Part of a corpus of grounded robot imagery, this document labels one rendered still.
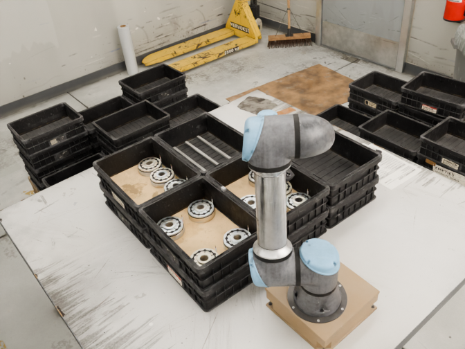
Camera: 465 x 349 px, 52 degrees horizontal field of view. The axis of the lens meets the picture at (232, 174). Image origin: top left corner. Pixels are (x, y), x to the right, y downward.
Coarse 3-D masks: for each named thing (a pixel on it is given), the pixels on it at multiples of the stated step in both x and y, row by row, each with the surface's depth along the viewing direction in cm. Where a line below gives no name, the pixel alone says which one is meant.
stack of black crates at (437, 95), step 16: (416, 80) 309; (432, 80) 311; (448, 80) 303; (416, 96) 294; (432, 96) 286; (448, 96) 305; (464, 96) 301; (400, 112) 309; (416, 112) 299; (432, 112) 291; (448, 112) 284; (464, 112) 284
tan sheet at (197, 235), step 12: (180, 216) 184; (216, 216) 182; (192, 228) 178; (204, 228) 178; (216, 228) 177; (228, 228) 176; (180, 240) 173; (192, 240) 173; (204, 240) 172; (216, 240) 172; (192, 252) 168
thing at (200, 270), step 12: (192, 180) 185; (240, 204) 171; (144, 216) 170; (252, 216) 166; (156, 228) 165; (168, 240) 160; (252, 240) 158; (180, 252) 155; (228, 252) 153; (192, 264) 150; (204, 264) 150; (216, 264) 152
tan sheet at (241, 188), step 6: (240, 180) 199; (246, 180) 198; (228, 186) 196; (234, 186) 196; (240, 186) 196; (246, 186) 195; (234, 192) 193; (240, 192) 193; (246, 192) 192; (252, 192) 192; (294, 192) 190; (240, 198) 190
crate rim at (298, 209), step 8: (232, 160) 193; (216, 168) 190; (296, 168) 186; (208, 176) 186; (312, 176) 181; (320, 184) 177; (320, 192) 173; (328, 192) 174; (240, 200) 173; (312, 200) 170; (248, 208) 169; (296, 208) 167; (304, 208) 170; (288, 216) 165
